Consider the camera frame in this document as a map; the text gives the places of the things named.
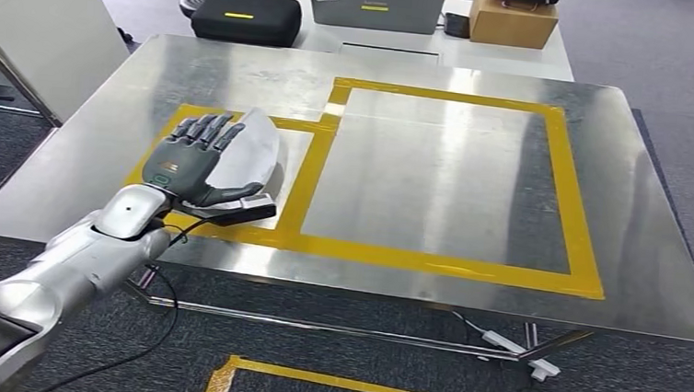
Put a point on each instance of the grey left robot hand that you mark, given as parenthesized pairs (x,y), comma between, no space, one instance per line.
(181,165)

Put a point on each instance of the white curved plastic part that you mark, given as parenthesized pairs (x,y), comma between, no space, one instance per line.
(252,145)

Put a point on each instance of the steel workbench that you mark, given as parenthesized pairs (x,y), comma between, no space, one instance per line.
(639,209)

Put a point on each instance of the black chair back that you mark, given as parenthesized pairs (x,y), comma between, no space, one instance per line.
(246,22)

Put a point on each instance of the black round stool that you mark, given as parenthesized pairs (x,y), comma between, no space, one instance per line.
(188,0)

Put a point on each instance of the table with white panel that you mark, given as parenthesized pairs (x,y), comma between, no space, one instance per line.
(46,33)

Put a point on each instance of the grey laptop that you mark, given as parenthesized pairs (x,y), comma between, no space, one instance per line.
(375,4)

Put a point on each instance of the dark phone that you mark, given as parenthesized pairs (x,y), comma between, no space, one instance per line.
(457,25)

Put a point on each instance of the cardboard box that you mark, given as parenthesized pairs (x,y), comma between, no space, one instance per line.
(512,26)

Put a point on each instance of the white power strip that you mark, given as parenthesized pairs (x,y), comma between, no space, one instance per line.
(499,340)

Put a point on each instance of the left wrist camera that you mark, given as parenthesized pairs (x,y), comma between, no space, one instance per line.
(248,212)

